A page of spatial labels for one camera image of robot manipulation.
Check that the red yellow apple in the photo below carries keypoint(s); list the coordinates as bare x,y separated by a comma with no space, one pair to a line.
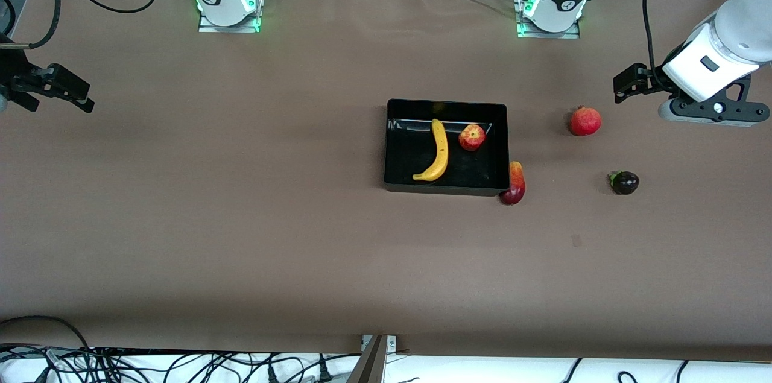
472,137

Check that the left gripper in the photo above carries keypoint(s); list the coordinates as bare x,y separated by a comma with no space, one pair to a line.
652,81

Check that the yellow banana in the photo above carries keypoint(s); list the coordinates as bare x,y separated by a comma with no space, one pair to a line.
442,154

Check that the dark purple eggplant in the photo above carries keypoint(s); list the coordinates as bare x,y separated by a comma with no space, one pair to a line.
626,183

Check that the black rectangular plastic box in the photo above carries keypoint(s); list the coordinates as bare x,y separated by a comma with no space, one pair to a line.
410,148

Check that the red elongated mango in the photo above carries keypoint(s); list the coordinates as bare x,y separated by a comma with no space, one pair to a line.
514,187

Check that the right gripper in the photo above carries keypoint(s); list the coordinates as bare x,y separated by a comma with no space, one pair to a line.
13,73

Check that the silver metal bracket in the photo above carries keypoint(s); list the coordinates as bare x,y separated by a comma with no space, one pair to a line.
391,344

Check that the dark grey metal post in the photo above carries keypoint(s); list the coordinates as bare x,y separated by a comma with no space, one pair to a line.
369,368

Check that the red pomegranate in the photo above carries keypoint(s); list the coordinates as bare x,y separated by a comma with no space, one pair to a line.
585,122

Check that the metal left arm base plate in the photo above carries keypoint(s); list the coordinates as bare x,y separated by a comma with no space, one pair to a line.
549,35

